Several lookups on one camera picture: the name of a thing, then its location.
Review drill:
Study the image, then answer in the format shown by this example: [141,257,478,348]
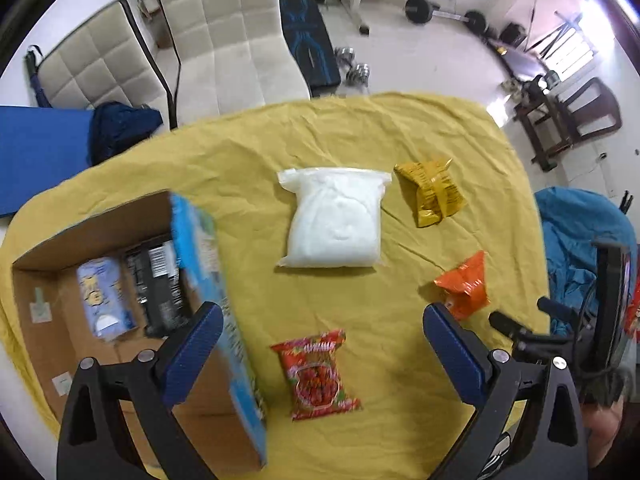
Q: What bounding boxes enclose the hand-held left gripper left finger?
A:
[56,302,226,480]

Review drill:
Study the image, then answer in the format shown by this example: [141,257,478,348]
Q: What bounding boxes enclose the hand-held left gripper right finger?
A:
[422,302,589,480]

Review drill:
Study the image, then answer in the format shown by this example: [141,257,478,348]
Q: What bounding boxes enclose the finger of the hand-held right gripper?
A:
[537,298,584,324]
[488,311,532,345]

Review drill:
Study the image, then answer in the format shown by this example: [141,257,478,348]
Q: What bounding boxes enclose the black snack packet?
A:
[123,240,194,339]

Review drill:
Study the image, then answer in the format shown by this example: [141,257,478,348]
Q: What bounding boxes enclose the light blue cartoon snack packet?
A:
[76,257,139,339]

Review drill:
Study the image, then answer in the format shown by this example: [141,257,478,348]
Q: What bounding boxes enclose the red snack packet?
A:
[270,328,362,421]

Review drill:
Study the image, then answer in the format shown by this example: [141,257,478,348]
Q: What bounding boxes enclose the cardboard box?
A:
[11,190,269,474]

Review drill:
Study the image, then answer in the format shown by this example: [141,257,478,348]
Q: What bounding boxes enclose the person's right forearm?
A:
[584,400,627,467]

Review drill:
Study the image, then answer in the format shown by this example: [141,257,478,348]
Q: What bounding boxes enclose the orange snack packet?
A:
[433,250,491,321]

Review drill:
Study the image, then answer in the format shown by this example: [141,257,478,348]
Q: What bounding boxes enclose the teal cloth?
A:
[533,186,640,337]

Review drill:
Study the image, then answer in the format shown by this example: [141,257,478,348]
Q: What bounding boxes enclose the yellow snack packet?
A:
[393,157,469,230]

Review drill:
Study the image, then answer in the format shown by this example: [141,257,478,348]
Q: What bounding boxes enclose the white plastic bag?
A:
[276,165,394,270]

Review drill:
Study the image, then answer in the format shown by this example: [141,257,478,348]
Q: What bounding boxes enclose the dark wooden chair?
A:
[514,75,624,172]

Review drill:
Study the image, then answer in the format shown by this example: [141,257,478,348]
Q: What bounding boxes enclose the dark blue bag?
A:
[88,101,166,167]

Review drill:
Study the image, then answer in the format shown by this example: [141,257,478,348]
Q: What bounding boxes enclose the yellow tablecloth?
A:
[0,91,552,480]

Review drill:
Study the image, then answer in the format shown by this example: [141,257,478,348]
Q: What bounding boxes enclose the blue mat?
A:
[0,104,96,219]

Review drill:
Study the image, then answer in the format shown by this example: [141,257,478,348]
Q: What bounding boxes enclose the grey incline bench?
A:
[492,34,552,84]

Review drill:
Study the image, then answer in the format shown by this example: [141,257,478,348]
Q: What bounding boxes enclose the chrome dumbbell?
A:
[345,62,374,86]
[333,45,359,69]

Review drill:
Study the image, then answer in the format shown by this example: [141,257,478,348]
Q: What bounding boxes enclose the small beige padded chair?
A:
[25,0,174,132]

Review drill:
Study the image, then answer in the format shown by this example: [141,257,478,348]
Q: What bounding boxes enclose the black umbrella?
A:
[25,44,52,109]

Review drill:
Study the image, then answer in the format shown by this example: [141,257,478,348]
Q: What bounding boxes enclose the large beige padded chair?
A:
[152,0,312,129]

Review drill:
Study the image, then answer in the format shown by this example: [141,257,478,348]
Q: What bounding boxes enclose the barbell with black plates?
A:
[403,0,489,36]

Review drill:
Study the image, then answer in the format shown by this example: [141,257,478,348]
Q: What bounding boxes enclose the black and blue weight bench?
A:
[278,0,343,99]

